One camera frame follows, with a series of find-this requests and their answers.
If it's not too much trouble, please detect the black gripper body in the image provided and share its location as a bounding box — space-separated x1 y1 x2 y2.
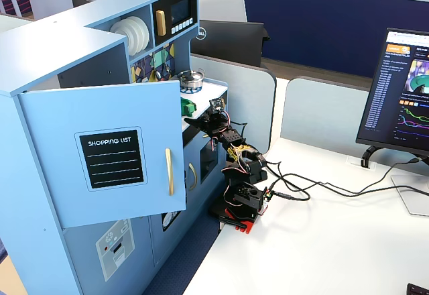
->
200 110 231 135

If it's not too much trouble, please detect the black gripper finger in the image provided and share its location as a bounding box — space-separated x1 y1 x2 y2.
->
183 117 211 133

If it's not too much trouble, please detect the green toy recipient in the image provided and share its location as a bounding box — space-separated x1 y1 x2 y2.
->
180 97 197 115

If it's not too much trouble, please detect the grey desk divider panel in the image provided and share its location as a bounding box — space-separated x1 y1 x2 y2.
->
190 54 278 154
280 76 373 145

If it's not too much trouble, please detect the steel toy pot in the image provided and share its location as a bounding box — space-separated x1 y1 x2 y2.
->
176 68 206 90

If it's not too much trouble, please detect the black Dell monitor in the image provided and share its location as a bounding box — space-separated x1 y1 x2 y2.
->
190 19 271 68

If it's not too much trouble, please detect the white toy plate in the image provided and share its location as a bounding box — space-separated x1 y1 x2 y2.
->
109 18 140 56
129 16 146 53
137 15 151 50

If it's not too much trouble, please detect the red table clamp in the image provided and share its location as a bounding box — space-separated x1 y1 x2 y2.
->
217 207 256 235

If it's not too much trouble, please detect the blue fridge door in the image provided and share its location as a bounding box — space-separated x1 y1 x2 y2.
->
18 79 188 229

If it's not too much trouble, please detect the blue toy kitchen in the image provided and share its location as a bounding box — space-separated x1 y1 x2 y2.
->
0 0 229 295

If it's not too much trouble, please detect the computer monitor with stand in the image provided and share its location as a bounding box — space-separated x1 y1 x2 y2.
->
355 27 429 217

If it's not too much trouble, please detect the black keyboard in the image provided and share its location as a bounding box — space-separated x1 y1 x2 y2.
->
406 282 429 295

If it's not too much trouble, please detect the small wrist camera board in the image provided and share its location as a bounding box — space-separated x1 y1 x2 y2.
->
208 97 225 113

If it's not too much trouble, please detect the gold dishwasher door handle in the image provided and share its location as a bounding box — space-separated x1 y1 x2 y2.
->
187 162 198 192

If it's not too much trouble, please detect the gold fridge door handle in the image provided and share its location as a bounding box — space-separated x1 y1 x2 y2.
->
164 147 176 196

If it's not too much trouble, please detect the white desk cable grommet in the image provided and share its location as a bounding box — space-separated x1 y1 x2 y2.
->
346 155 377 170

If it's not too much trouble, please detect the black cable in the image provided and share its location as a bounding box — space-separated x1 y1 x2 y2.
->
274 156 425 198
267 172 429 204

